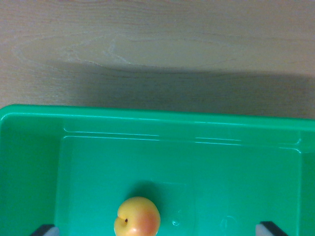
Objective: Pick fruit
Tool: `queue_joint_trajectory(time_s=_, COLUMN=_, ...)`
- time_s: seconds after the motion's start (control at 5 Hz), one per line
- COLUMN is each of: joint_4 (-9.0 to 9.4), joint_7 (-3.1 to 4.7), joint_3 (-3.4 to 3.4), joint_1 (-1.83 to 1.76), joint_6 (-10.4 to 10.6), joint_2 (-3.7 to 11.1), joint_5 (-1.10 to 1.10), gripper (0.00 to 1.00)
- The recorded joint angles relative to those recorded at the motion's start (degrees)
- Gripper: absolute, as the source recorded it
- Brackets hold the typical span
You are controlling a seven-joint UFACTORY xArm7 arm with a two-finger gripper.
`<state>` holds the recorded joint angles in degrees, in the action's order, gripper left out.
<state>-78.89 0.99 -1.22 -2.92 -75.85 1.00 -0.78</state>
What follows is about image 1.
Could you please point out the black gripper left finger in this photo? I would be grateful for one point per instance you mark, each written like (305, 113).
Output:
(46, 230)

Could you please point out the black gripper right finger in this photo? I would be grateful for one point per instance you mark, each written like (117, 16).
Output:
(268, 229)

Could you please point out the yellow orange peach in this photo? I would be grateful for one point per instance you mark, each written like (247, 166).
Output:
(137, 217)

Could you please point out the green plastic bin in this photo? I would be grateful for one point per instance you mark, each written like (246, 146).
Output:
(172, 167)

